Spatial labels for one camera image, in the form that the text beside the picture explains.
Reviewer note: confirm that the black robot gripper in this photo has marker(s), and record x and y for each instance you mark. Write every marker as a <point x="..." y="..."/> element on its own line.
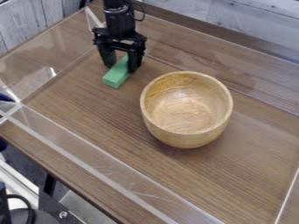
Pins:
<point x="118" y="36"/>

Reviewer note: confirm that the green rectangular block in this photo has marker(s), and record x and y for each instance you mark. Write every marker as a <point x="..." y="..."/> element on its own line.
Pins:
<point x="116" y="74"/>

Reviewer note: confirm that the light brown wooden bowl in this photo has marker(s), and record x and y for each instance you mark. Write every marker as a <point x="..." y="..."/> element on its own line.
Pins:
<point x="185" y="107"/>

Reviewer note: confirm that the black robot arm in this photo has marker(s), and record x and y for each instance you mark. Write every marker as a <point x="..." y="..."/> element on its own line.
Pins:
<point x="118" y="3"/>

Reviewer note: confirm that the blue object at left edge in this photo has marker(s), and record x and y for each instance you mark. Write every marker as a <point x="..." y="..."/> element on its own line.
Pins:
<point x="5" y="98"/>

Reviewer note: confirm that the black table leg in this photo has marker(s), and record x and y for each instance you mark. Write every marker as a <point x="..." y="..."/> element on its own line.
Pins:
<point x="49" y="184"/>

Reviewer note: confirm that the clear acrylic tray enclosure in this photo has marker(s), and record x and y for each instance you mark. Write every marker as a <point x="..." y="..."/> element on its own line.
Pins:
<point x="80" y="129"/>

